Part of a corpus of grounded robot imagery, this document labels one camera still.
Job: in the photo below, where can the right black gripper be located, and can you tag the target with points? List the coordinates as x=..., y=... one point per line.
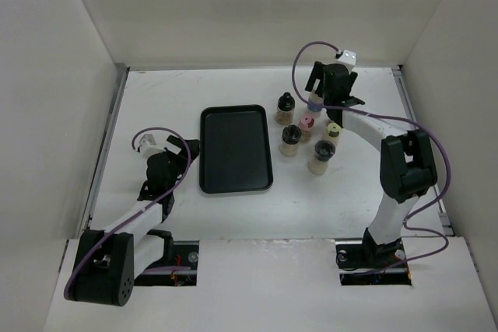
x=317, y=73

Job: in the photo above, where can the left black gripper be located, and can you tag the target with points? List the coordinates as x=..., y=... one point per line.
x=182, y=160

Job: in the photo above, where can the tall blue-band spice jar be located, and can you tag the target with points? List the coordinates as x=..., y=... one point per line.
x=314, y=105

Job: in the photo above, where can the black grinder-cap spice bottle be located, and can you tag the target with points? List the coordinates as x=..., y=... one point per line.
x=290, y=140

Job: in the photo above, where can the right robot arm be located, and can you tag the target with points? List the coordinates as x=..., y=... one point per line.
x=407, y=167

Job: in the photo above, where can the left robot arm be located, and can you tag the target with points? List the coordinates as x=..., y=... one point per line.
x=134, y=250

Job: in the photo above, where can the purple-lid spice jar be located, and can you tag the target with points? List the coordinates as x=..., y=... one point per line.
x=335, y=116

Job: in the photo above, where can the pink-cap spice bottle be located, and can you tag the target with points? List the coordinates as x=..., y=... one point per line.
x=306, y=124

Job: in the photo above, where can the black knob-cap spice bottle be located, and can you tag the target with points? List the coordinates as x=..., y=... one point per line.
x=285, y=109

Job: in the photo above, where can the yellow-cap spice bottle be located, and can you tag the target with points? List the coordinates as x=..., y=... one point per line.
x=332, y=133

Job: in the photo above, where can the black plastic tray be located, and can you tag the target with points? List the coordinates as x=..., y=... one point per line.
x=235, y=155

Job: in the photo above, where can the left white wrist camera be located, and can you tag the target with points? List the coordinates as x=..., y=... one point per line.
x=148, y=146

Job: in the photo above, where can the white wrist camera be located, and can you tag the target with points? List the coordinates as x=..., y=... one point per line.
x=347, y=58
x=148, y=146

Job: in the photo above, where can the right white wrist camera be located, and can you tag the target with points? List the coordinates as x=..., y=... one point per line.
x=347, y=58

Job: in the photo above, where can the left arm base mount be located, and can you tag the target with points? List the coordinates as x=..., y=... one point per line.
x=177, y=268

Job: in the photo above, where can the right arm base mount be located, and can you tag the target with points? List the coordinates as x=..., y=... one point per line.
x=363, y=264

